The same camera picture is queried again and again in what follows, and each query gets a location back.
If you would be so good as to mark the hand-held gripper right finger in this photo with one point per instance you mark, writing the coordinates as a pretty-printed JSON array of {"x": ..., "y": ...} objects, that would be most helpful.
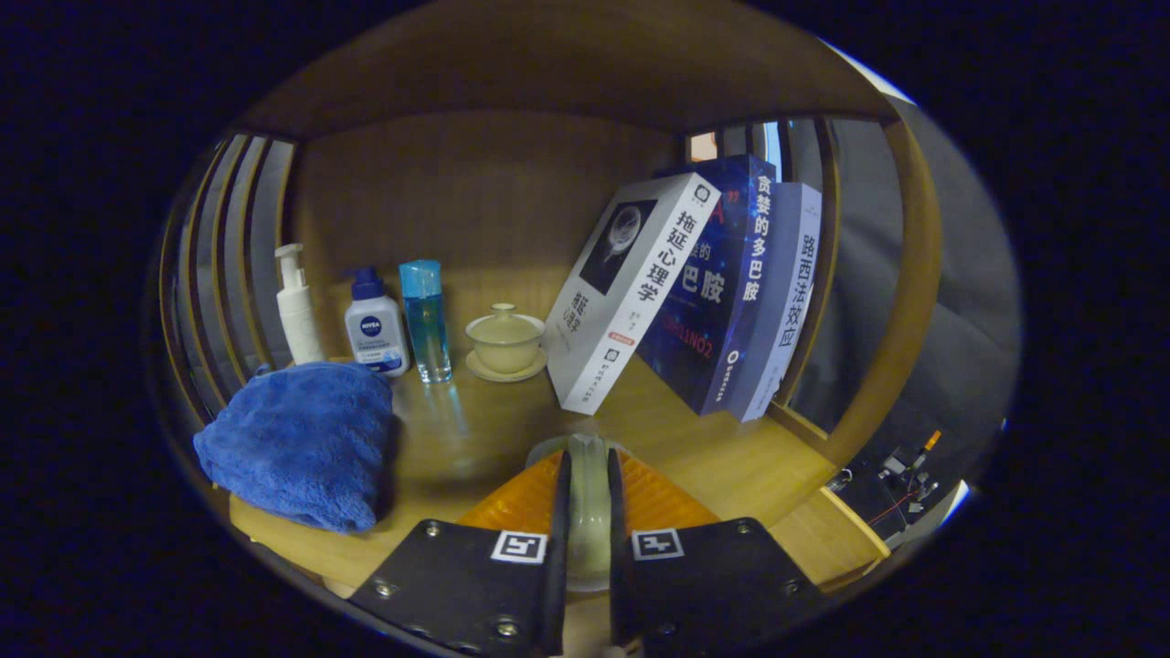
[{"x": 620, "y": 567}]

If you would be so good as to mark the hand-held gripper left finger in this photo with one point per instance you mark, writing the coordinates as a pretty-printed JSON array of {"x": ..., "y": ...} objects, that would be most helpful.
[{"x": 558, "y": 548}]

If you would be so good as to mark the pale green scrub brush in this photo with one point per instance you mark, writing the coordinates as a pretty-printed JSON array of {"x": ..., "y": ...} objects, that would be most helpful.
[{"x": 590, "y": 493}]

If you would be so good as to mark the wooden countertop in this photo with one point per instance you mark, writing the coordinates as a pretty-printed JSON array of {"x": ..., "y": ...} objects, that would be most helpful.
[{"x": 731, "y": 457}]

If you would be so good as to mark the wooden cabinet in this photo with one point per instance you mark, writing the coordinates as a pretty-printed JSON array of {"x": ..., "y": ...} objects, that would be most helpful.
[{"x": 475, "y": 183}]

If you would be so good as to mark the cream lidded tea cup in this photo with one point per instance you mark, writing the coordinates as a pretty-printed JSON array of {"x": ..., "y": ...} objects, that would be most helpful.
[{"x": 505, "y": 343}]

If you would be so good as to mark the clear blue bottle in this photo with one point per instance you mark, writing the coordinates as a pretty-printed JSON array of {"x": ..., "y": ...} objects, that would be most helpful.
[{"x": 426, "y": 320}]

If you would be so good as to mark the white book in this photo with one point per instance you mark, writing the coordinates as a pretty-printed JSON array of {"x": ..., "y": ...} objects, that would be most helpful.
[{"x": 631, "y": 283}]

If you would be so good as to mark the blue towel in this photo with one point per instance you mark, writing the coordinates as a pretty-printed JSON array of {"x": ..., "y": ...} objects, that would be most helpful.
[{"x": 302, "y": 439}]

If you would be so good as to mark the white bottle with blue cap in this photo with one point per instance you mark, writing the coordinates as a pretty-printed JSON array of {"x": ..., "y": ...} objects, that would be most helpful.
[{"x": 375, "y": 331}]

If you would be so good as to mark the black and orange device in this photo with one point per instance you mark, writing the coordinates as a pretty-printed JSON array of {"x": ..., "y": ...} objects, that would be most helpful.
[{"x": 900, "y": 468}]

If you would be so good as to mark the dark blue book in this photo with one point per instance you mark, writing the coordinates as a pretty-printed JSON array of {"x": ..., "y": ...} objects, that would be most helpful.
[{"x": 722, "y": 274}]

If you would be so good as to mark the pale lavender book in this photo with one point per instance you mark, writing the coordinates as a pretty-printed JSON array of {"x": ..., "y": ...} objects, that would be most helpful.
[{"x": 781, "y": 292}]

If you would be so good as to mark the white pump bottle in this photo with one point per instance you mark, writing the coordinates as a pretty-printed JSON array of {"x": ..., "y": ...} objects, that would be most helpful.
[{"x": 297, "y": 315}]

